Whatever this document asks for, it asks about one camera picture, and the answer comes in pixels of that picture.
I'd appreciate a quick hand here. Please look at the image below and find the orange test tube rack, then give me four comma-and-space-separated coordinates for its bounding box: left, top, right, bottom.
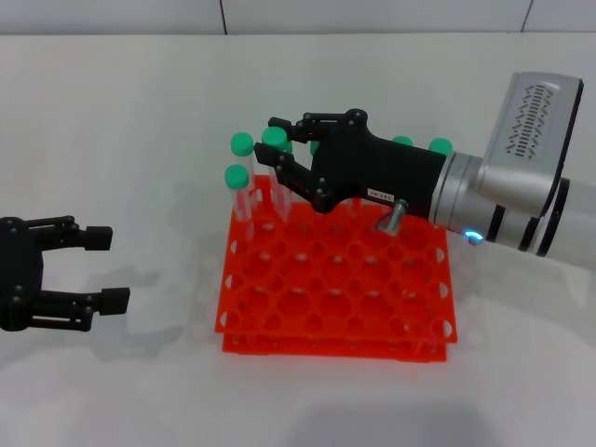
213, 174, 460, 363

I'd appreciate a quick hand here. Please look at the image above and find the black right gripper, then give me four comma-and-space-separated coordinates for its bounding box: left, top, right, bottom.
253, 107, 451, 220

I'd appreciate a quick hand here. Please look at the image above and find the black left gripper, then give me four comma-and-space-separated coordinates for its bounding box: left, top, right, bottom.
0, 214, 131, 333

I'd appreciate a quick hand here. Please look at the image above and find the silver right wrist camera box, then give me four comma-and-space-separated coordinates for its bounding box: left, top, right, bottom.
474, 72, 586, 220

